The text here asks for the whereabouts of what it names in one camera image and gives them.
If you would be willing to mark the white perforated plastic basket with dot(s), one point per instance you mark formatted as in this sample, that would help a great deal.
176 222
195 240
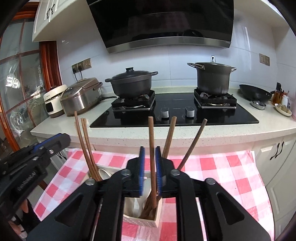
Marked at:
141 222

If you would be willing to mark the black range hood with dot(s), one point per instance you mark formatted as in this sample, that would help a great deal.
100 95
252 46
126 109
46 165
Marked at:
161 20

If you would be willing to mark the small steel bowl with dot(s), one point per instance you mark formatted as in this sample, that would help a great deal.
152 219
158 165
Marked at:
258 105

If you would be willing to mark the small white jar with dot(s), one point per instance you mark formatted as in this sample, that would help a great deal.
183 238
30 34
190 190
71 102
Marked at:
285 102

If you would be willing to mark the red white checkered tablecloth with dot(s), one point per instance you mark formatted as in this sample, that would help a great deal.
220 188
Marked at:
219 176

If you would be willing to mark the white spoon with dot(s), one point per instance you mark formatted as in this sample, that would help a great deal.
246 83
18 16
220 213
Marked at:
138 205
104 173

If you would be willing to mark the tall black stockpot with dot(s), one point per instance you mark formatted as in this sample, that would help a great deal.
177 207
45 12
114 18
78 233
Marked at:
211 77

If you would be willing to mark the brown condiment bottle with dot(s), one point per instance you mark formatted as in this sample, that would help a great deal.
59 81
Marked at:
276 97

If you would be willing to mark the red wooden glass door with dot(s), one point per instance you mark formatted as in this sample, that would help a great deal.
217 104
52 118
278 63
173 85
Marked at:
49 64

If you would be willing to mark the black casserole pot with lid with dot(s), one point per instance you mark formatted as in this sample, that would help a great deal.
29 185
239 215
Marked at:
130 84

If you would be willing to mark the speckled stone countertop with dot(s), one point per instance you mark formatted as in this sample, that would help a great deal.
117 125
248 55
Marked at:
208 132

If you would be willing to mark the black wok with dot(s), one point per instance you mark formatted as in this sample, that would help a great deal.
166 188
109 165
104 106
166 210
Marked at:
254 92

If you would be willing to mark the brown wooden chopstick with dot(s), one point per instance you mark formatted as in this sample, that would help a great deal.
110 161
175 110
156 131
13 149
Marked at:
83 126
150 134
194 141
171 132
87 126
75 118

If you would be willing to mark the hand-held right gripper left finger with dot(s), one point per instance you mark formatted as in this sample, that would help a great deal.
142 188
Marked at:
142 171

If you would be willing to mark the person's left hand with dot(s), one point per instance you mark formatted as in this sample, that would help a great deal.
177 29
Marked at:
17 228

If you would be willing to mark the gold wall switch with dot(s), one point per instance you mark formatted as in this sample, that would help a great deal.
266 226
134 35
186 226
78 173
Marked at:
264 59

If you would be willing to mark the gold wall socket panel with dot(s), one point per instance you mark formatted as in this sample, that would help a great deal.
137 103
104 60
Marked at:
82 65

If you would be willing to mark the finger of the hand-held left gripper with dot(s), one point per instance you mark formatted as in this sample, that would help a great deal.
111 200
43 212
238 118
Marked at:
61 140
38 147

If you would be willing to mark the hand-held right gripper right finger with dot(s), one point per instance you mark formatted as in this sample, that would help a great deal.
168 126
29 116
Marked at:
158 171

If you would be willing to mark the white rice cooker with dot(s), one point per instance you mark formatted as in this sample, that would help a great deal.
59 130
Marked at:
54 102

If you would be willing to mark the silver rice cooker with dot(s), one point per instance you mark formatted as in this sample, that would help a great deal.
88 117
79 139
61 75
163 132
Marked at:
79 97

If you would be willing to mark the white wall cabinet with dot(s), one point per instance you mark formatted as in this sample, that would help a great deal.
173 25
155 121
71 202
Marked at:
41 23

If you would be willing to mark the black glass gas hob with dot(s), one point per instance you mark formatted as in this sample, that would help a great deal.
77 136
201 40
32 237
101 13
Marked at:
175 120

